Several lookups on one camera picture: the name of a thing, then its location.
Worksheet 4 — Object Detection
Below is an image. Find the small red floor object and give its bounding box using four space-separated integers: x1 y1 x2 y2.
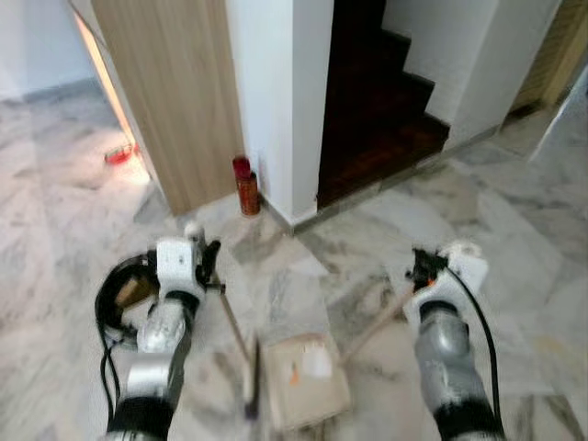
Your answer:
103 141 140 167

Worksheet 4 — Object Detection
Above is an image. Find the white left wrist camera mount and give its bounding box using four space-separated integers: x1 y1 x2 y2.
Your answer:
155 236 206 295

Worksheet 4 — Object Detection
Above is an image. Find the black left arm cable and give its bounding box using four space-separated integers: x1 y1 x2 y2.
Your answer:
94 254 163 425

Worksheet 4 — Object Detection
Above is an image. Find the light wooden door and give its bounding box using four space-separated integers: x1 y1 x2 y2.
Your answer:
88 0 246 218

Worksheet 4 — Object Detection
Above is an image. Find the wooden handled broom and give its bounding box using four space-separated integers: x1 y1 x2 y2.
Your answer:
215 283 266 420

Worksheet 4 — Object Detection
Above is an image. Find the black round disc with brown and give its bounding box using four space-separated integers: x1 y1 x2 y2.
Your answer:
97 257 172 337

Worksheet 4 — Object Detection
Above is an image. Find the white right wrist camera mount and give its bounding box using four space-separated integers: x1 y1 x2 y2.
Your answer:
424 241 491 302

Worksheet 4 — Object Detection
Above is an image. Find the beige dustpan with wooden handle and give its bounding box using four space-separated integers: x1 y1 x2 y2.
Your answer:
255 283 416 433

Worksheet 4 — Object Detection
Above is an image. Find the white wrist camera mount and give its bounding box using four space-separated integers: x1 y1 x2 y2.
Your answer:
155 236 206 295
424 241 491 302

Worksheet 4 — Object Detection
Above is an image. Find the slatted wooden door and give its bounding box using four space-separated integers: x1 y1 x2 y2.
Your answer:
511 0 588 113

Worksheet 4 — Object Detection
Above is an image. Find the brown can with red cap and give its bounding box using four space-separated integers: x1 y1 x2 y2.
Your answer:
232 155 262 218

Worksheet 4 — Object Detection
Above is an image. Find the dark wooden staircase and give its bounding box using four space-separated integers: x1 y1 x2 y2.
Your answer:
316 0 452 209

